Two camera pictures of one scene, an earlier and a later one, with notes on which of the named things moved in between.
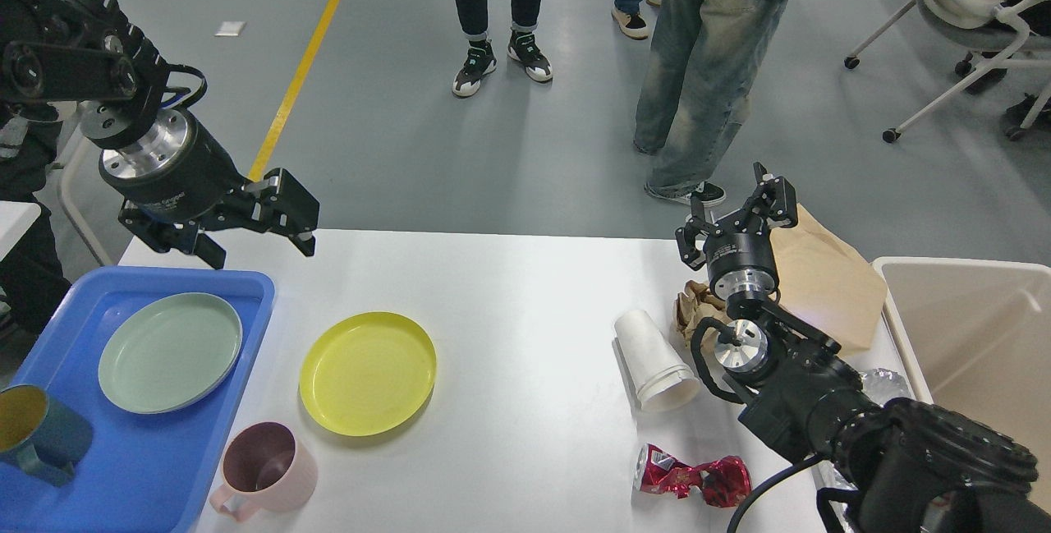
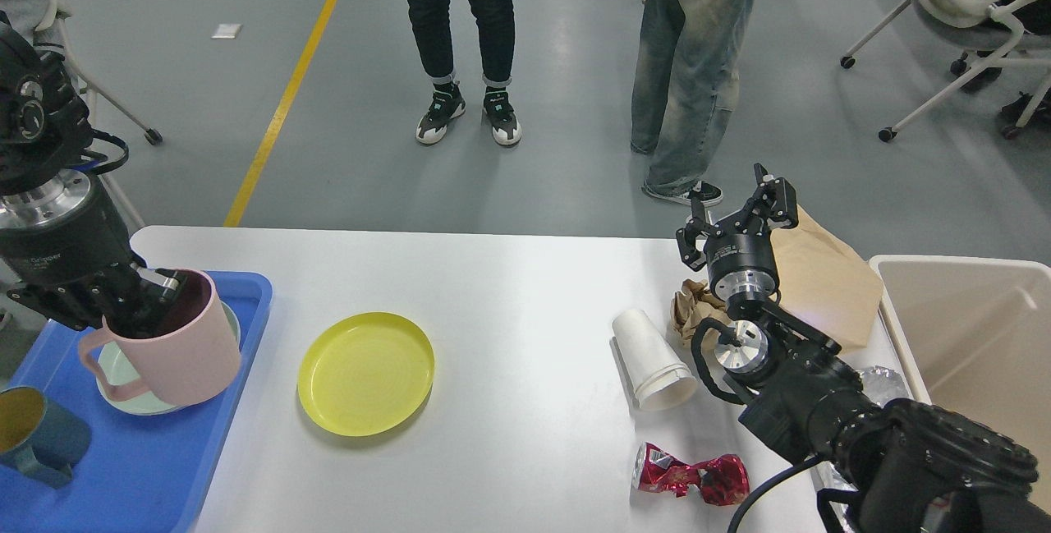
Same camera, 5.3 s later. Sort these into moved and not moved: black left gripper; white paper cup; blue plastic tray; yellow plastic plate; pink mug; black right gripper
Moved: pink mug; black left gripper
Not moved: black right gripper; white paper cup; blue plastic tray; yellow plastic plate
